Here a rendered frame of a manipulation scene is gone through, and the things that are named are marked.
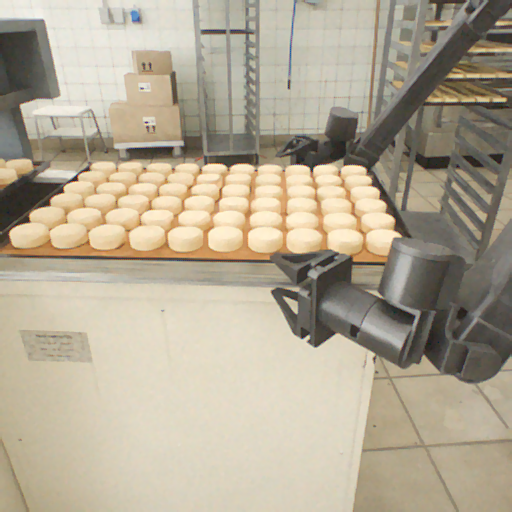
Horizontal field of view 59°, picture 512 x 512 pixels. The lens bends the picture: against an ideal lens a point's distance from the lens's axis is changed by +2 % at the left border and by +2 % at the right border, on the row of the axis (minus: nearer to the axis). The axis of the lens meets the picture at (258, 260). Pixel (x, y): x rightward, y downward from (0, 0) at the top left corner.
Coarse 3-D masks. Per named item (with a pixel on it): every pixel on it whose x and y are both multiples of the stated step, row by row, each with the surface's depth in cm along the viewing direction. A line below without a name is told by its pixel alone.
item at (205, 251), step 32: (96, 192) 84; (128, 192) 84; (320, 224) 72; (128, 256) 62; (160, 256) 62; (192, 256) 62; (224, 256) 62; (256, 256) 62; (352, 256) 62; (384, 256) 62
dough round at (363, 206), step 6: (366, 198) 76; (372, 198) 76; (360, 204) 74; (366, 204) 74; (372, 204) 74; (378, 204) 74; (384, 204) 74; (360, 210) 73; (366, 210) 72; (372, 210) 72; (378, 210) 72; (384, 210) 73; (360, 216) 74
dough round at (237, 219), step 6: (216, 216) 69; (222, 216) 69; (228, 216) 69; (234, 216) 69; (240, 216) 69; (216, 222) 68; (222, 222) 68; (228, 222) 67; (234, 222) 68; (240, 222) 68; (240, 228) 68
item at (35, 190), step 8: (40, 176) 93; (48, 176) 93; (56, 176) 93; (64, 176) 93; (24, 184) 94; (32, 184) 94; (40, 184) 94; (48, 184) 94; (56, 184) 93; (16, 192) 95; (24, 192) 95; (32, 192) 95; (40, 192) 95; (48, 192) 94; (0, 200) 96; (8, 200) 96; (16, 200) 96; (24, 200) 96; (32, 200) 96; (40, 200) 95
